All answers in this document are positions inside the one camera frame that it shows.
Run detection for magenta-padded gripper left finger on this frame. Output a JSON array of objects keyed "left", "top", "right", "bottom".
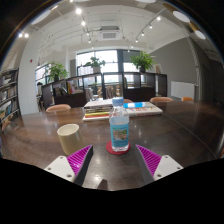
[{"left": 43, "top": 144, "right": 95, "bottom": 187}]

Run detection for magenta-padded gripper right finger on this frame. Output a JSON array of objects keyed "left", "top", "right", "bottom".
[{"left": 134, "top": 143, "right": 184, "bottom": 186}]

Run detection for clear water bottle blue cap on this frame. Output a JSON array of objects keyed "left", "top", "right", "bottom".
[{"left": 108, "top": 96, "right": 131, "bottom": 153}]

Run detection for cream cylindrical cup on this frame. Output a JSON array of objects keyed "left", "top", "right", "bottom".
[{"left": 56, "top": 123, "right": 86, "bottom": 156}]

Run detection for flat round red coaster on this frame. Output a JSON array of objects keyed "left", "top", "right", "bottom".
[{"left": 105, "top": 140, "right": 132, "bottom": 156}]

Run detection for group of orange chairs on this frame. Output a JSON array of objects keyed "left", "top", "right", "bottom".
[{"left": 0, "top": 96, "right": 195, "bottom": 132}]

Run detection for low dark open shelf unit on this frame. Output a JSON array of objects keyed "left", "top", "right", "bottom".
[{"left": 41, "top": 71, "right": 168, "bottom": 109}]

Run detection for tall dark bookshelf with books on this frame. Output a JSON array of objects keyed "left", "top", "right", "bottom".
[{"left": 0, "top": 68, "right": 21, "bottom": 126}]

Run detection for bushy green potted plant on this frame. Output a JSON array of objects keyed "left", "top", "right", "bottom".
[{"left": 46, "top": 61, "right": 69, "bottom": 84}]

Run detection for tall leafy green potted plant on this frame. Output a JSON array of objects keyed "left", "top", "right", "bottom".
[{"left": 129, "top": 51, "right": 156, "bottom": 73}]

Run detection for green plant in white pot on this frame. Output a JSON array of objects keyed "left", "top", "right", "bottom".
[{"left": 83, "top": 56, "right": 106, "bottom": 74}]

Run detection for ceiling air conditioner unit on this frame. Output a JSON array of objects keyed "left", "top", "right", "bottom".
[{"left": 98, "top": 25, "right": 121, "bottom": 41}]

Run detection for round white ceiling lamps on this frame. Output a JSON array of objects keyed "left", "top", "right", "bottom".
[{"left": 30, "top": 0, "right": 207, "bottom": 41}]

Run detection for small ceiling spotlights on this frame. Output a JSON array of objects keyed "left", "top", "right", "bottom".
[{"left": 18, "top": 0, "right": 163, "bottom": 54}]

